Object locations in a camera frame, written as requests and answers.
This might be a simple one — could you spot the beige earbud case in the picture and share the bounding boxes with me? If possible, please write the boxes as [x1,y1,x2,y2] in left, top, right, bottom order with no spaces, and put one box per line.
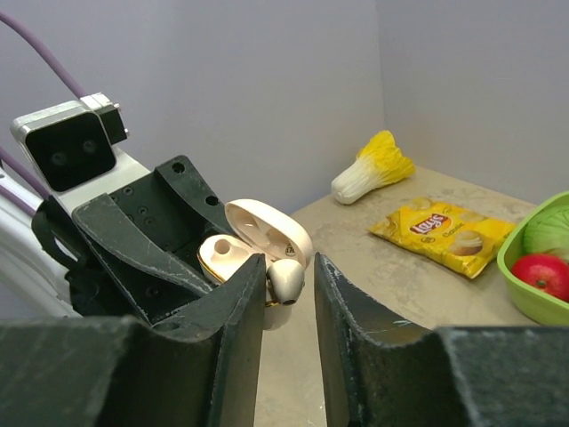
[196,198,315,308]

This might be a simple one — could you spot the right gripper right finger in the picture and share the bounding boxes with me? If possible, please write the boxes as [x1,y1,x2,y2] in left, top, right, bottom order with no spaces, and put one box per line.
[314,254,568,426]

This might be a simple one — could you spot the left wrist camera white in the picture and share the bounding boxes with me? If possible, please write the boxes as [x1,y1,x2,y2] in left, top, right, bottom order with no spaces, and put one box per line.
[10,93,150,213]

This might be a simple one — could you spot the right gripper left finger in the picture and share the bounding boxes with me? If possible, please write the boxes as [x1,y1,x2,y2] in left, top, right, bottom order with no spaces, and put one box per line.
[1,255,265,426]

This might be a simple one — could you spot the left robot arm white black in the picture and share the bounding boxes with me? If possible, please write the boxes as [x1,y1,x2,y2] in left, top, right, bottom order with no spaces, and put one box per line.
[1,155,229,325]

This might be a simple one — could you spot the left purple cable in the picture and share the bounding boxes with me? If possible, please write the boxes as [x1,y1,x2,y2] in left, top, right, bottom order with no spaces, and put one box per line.
[0,11,90,219]

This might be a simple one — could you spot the yellow napa cabbage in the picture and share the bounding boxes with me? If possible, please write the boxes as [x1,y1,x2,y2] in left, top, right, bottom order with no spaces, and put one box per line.
[331,130,415,205]

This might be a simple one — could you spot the beige earbud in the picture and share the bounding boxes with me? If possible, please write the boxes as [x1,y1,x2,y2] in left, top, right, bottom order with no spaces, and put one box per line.
[265,259,305,307]

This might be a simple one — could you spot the round green cabbage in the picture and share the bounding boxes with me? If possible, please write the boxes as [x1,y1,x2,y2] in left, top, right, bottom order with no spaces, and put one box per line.
[523,205,568,262]

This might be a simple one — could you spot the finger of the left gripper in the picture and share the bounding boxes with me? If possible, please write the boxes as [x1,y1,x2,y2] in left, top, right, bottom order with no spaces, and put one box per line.
[154,155,234,236]
[72,194,212,296]

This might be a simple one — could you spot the red apple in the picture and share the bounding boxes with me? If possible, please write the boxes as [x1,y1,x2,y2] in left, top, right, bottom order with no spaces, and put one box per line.
[511,254,568,302]

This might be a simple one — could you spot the yellow Lays chips bag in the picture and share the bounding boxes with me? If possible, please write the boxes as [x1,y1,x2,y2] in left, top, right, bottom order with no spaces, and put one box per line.
[369,197,516,279]

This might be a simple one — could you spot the green plastic basket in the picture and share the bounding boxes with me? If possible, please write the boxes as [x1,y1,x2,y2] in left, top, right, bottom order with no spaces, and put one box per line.
[497,192,568,326]

